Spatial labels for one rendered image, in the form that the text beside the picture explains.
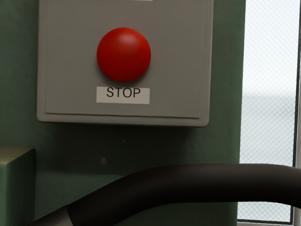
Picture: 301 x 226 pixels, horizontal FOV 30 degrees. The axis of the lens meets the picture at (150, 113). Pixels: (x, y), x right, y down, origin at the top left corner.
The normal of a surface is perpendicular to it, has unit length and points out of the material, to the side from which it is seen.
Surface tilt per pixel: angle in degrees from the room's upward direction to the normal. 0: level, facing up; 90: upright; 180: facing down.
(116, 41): 82
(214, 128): 90
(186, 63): 90
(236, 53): 90
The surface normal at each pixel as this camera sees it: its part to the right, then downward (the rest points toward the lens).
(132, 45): 0.11, -0.07
